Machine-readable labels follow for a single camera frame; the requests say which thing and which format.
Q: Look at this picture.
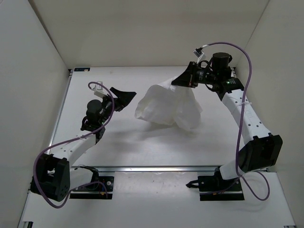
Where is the white pleated skirt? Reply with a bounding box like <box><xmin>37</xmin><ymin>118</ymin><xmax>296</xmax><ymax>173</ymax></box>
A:
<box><xmin>134</xmin><ymin>77</ymin><xmax>202</xmax><ymax>131</ymax></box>

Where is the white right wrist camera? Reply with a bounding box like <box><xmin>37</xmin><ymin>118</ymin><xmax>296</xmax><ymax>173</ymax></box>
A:
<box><xmin>193</xmin><ymin>47</ymin><xmax>205</xmax><ymax>63</ymax></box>

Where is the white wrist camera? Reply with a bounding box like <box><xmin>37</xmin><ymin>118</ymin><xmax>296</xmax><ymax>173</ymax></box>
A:
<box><xmin>94</xmin><ymin>81</ymin><xmax>106</xmax><ymax>98</ymax></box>
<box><xmin>193</xmin><ymin>47</ymin><xmax>205</xmax><ymax>63</ymax></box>

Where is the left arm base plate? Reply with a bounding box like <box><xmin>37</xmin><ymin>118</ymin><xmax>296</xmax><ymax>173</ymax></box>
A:
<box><xmin>69</xmin><ymin>172</ymin><xmax>114</xmax><ymax>200</ymax></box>

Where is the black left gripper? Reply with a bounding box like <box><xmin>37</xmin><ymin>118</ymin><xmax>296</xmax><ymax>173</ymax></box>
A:
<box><xmin>100</xmin><ymin>85</ymin><xmax>137</xmax><ymax>122</ymax></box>

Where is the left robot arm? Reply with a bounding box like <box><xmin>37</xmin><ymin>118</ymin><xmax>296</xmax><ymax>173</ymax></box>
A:
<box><xmin>30</xmin><ymin>87</ymin><xmax>136</xmax><ymax>202</ymax></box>

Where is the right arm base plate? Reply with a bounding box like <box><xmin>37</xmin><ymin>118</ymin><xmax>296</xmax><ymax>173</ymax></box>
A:
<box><xmin>186</xmin><ymin>167</ymin><xmax>245</xmax><ymax>201</ymax></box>

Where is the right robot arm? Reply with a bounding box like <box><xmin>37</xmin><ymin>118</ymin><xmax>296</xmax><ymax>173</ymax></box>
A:
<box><xmin>172</xmin><ymin>52</ymin><xmax>283</xmax><ymax>190</ymax></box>

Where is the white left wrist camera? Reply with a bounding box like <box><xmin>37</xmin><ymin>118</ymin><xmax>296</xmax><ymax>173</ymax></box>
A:
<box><xmin>94</xmin><ymin>81</ymin><xmax>106</xmax><ymax>98</ymax></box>

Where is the left blue corner label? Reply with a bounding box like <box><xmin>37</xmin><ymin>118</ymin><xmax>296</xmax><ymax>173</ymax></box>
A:
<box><xmin>74</xmin><ymin>67</ymin><xmax>90</xmax><ymax>72</ymax></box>

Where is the aluminium table rail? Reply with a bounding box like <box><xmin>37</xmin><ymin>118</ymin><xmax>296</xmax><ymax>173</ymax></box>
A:
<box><xmin>95</xmin><ymin>166</ymin><xmax>219</xmax><ymax>173</ymax></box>

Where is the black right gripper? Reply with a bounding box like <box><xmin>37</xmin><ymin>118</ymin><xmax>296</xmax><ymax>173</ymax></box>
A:
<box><xmin>171</xmin><ymin>63</ymin><xmax>217</xmax><ymax>89</ymax></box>

